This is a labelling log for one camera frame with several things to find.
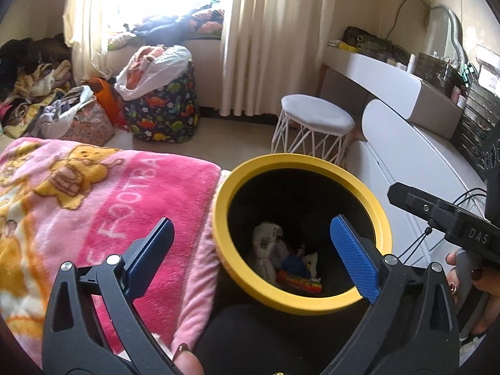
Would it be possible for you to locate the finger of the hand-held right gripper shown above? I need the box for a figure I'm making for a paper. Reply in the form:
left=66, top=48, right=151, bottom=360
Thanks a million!
left=387, top=182, right=435, bottom=226

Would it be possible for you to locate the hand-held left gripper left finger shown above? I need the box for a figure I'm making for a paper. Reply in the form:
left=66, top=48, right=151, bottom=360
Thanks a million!
left=41, top=217, right=176, bottom=375

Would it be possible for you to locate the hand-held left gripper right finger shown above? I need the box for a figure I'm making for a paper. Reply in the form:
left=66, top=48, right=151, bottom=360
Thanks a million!
left=319, top=214, right=460, bottom=375

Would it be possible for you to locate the blue plastic glove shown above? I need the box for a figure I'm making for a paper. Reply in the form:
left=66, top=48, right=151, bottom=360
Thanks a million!
left=282, top=255, right=310, bottom=279

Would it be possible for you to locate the red snack wrapper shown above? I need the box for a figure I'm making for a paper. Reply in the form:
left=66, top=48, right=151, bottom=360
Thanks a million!
left=276, top=270, right=323, bottom=295

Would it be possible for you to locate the yellow-rimmed black trash bin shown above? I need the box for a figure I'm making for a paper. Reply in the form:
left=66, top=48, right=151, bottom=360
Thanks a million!
left=212, top=152, right=394, bottom=375

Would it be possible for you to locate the person's right hand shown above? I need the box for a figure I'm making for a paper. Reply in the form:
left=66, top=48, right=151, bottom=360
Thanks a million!
left=445, top=251, right=500, bottom=333

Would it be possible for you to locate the person's left hand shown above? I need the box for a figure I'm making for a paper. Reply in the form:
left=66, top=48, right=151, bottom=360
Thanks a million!
left=173, top=342, right=204, bottom=375

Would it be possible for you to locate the white rounded cabinet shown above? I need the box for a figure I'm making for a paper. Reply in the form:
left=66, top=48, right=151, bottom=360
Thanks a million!
left=347, top=99, right=490, bottom=267

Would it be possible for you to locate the pink cartoon bear blanket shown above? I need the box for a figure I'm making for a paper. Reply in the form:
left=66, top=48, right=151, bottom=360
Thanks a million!
left=0, top=137, right=224, bottom=362

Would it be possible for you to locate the dinosaur print laundry basket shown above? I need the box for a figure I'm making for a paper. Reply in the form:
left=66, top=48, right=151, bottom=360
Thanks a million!
left=124, top=60, right=201, bottom=144

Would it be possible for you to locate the white vanity desk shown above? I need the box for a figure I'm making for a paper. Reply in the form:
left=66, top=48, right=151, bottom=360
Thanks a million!
left=323, top=44, right=464, bottom=140

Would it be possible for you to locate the floral fabric bag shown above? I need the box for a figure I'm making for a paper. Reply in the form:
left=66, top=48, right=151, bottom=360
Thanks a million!
left=66, top=101, right=117, bottom=146

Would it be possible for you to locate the black glitter organiser box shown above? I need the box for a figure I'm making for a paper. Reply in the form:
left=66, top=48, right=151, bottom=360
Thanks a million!
left=414, top=52, right=470, bottom=95

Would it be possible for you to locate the orange bag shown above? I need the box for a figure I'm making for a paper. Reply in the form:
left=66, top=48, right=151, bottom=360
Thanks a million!
left=86, top=77, right=128, bottom=126

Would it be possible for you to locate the white grey cloth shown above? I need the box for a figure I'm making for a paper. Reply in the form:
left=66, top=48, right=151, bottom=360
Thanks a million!
left=38, top=85, right=95, bottom=138

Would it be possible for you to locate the dark bag on desk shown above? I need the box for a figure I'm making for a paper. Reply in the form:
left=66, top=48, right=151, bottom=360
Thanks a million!
left=342, top=26, right=396, bottom=52

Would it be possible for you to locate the yellow item on desk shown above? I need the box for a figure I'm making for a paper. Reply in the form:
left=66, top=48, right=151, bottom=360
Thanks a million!
left=327, top=39, right=359, bottom=53

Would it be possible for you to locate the vanity mirror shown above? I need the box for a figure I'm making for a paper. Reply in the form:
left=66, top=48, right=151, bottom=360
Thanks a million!
left=423, top=3, right=466, bottom=64

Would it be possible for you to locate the large white plastic bag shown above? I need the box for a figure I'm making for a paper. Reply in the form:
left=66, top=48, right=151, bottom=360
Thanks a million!
left=115, top=44, right=193, bottom=101

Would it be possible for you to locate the orange pink clothes bundle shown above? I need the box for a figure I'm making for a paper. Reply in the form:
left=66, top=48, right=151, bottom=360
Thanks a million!
left=128, top=45, right=173, bottom=87

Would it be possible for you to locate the clothes pile on bed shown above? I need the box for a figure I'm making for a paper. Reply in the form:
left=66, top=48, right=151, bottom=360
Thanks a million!
left=0, top=36, right=79, bottom=138

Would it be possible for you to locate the cream curtain wide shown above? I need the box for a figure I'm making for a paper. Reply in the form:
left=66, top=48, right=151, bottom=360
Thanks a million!
left=218, top=0, right=339, bottom=118

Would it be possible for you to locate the clothes pile on windowsill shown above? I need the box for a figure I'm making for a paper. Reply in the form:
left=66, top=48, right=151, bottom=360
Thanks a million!
left=108, top=5, right=228, bottom=50

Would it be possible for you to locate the cream curtain narrow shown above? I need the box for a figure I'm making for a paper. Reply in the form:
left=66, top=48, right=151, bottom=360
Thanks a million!
left=63, top=0, right=130, bottom=83

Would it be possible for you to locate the black cable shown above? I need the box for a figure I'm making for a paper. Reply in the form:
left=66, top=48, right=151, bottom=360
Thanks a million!
left=397, top=187, right=490, bottom=267

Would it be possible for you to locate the white wire-leg stool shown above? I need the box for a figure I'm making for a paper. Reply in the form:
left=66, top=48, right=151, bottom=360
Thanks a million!
left=271, top=94, right=357, bottom=165

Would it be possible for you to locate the grey wall cable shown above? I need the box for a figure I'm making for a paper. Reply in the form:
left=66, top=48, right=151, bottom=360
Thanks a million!
left=390, top=0, right=431, bottom=40

